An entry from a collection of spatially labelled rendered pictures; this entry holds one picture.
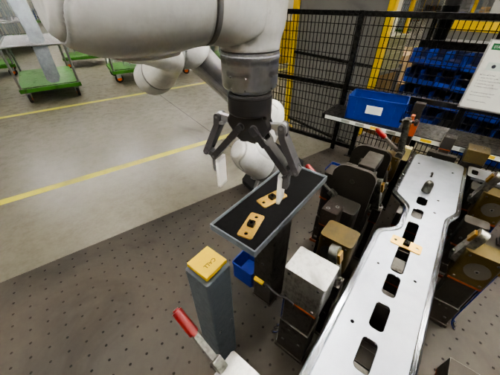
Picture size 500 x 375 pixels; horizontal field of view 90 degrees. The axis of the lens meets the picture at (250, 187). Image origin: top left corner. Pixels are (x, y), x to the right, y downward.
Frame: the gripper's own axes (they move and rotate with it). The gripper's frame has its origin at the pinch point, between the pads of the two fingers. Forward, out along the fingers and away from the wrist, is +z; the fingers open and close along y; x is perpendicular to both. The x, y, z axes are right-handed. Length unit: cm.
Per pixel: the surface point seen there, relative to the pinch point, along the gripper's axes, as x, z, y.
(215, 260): -12.0, 11.7, -2.4
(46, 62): 270, 63, -551
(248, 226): -0.6, 11.4, -0.2
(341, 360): -12.7, 27.7, 26.7
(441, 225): 41, 28, 51
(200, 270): -15.4, 11.7, -3.9
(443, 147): 98, 25, 57
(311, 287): -5.5, 18.0, 17.3
